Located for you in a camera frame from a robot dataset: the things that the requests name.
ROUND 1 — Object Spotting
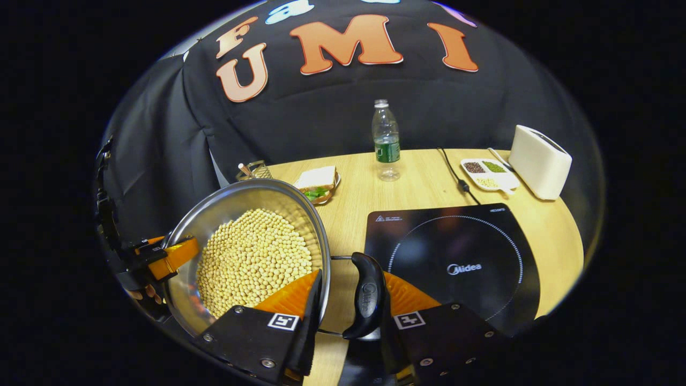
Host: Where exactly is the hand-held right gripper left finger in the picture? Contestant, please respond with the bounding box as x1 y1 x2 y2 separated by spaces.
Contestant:
194 270 324 385

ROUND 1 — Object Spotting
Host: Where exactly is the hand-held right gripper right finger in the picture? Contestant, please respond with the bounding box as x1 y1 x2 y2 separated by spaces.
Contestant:
381 271 510 386

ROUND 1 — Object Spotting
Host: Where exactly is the steel pot with soybeans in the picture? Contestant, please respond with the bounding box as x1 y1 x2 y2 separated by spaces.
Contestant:
161 179 387 341

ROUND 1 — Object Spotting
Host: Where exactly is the black induction cooktop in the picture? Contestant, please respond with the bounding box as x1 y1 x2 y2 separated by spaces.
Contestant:
340 203 541 386

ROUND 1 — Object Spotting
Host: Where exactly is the sandwich on plate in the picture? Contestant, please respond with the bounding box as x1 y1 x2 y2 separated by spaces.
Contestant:
293 166 341 205

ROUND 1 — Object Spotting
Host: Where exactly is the white divided dish of beans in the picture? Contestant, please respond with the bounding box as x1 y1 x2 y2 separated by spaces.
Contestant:
460 158 520 195

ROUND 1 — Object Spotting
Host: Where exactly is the white spoon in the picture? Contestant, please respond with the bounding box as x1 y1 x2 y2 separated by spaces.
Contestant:
488 148 515 172

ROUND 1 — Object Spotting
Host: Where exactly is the clear plastic water bottle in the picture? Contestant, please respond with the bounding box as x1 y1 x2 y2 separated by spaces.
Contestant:
372 99 401 182

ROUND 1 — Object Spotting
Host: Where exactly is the white toaster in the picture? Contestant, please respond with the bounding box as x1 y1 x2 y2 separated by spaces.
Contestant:
508 125 573 201

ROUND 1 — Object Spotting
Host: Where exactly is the black backdrop cloth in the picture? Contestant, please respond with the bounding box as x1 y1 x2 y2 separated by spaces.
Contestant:
99 0 606 242

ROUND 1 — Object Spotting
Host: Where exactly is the small wire basket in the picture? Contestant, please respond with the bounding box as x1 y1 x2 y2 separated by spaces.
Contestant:
236 160 273 181

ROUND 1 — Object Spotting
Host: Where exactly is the black power cable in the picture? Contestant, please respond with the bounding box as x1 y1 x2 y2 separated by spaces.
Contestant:
437 147 481 206

